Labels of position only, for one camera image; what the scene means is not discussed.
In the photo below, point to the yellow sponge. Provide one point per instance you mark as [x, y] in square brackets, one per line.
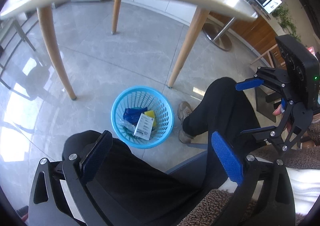
[151, 114]

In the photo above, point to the clear plastic bag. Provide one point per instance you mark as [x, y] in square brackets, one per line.
[128, 126]

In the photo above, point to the blue plastic trash basket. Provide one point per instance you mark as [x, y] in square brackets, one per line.
[142, 96]

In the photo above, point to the metal pedestal stand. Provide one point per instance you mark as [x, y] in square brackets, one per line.
[218, 36]

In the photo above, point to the dark blue chair seat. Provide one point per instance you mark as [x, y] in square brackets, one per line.
[191, 171]

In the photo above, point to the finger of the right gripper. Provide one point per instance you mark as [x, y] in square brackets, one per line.
[260, 134]
[249, 84]

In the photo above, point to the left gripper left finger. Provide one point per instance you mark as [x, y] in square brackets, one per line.
[90, 165]

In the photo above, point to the person's right leg black trousers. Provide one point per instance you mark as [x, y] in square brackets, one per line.
[222, 109]

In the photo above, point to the white cardboard box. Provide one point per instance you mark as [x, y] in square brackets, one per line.
[144, 127]

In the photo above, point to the person's left leg black trousers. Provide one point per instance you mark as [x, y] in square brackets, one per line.
[135, 193]

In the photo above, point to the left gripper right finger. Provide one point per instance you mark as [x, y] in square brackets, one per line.
[229, 160]

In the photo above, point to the green potted plant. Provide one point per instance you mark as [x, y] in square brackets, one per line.
[283, 16]

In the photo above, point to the blue plastic package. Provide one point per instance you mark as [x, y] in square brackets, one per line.
[132, 115]

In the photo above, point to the person's right hand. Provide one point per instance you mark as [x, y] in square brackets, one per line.
[279, 111]

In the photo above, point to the person's leg black trousers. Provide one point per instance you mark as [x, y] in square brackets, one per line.
[222, 109]
[135, 193]

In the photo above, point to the black camera box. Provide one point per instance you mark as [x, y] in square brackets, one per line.
[303, 69]

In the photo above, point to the wooden table leg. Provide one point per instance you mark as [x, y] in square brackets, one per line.
[115, 16]
[46, 23]
[197, 22]

